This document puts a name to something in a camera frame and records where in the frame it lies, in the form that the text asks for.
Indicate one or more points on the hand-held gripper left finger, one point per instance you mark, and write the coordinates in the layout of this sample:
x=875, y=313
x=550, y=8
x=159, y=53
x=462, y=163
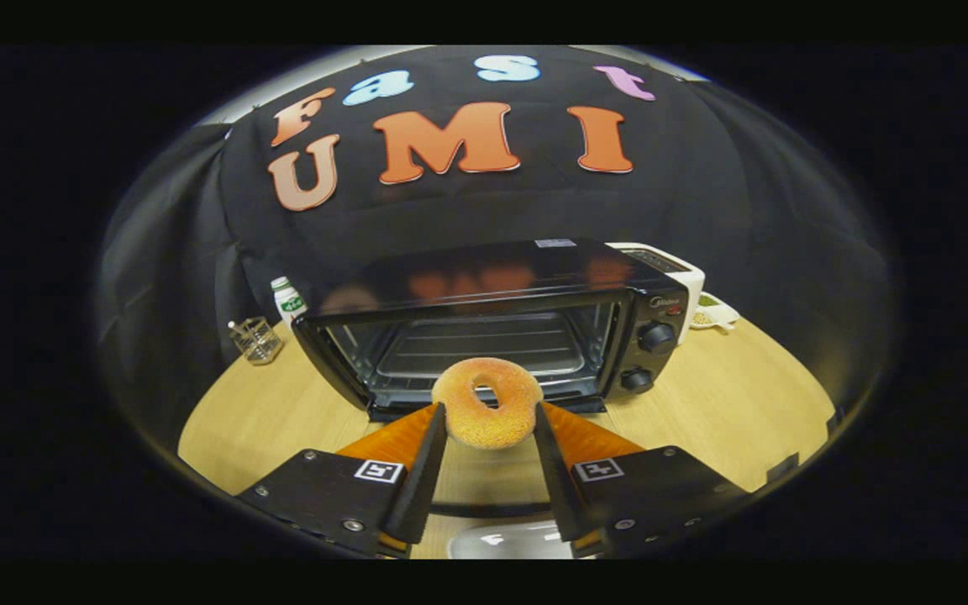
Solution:
x=425, y=470

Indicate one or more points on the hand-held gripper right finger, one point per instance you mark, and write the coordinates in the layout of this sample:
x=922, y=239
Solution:
x=555, y=479

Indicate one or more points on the sesame bagel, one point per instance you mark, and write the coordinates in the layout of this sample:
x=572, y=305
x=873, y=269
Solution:
x=513, y=412

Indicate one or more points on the white plate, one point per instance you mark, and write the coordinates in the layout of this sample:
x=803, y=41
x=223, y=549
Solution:
x=509, y=542

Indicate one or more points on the small glass holder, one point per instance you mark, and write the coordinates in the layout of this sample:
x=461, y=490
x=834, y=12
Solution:
x=255, y=340

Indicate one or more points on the white green-label drink bottle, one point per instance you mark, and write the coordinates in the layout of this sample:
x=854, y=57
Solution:
x=288, y=301

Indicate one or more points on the black toaster oven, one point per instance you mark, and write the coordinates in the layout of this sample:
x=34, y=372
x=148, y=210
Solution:
x=492, y=273

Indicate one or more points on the black backdrop cloth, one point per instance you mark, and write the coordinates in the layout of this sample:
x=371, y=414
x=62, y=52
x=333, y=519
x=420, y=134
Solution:
x=484, y=210

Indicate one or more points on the small white dish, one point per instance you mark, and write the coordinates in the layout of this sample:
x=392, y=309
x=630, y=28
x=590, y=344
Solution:
x=715, y=315

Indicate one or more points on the white bread toaster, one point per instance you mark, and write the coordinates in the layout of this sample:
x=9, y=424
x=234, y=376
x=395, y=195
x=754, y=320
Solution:
x=690, y=277

